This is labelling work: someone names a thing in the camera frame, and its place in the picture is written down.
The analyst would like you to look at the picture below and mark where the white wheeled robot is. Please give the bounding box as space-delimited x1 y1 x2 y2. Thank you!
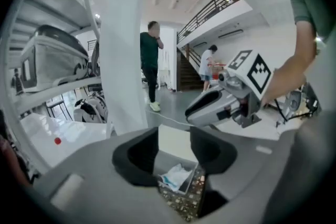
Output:
73 93 109 124

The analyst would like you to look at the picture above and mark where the white glossy platform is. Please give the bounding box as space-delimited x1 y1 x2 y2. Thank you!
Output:
19 114 118 168

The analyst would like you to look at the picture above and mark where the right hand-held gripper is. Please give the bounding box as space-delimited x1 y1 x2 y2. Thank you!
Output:
185 49 273 129

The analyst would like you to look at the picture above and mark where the dark staircase with railing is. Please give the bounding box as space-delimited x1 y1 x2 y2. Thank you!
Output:
176 0 238 92

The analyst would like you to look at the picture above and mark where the white floor cable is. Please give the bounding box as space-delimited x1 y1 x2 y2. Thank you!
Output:
145 109 196 128

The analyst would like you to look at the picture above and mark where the grey box tray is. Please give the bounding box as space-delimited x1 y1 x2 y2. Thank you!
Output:
156 162 200 195

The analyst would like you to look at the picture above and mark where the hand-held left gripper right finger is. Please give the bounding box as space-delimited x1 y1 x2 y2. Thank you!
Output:
190 110 336 224

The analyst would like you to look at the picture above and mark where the person's right forearm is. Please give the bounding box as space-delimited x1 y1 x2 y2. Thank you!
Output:
261 19 317 111

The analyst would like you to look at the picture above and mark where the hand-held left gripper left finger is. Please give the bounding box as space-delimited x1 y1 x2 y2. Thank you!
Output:
31 127 174 224

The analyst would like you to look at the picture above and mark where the white square pillar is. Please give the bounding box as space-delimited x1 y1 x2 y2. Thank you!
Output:
99 0 152 137

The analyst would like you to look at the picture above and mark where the white metal shelf rack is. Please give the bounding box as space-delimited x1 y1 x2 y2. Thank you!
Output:
5 0 116 124

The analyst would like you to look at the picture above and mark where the black stool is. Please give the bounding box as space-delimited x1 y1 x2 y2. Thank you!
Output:
45 98 73 121

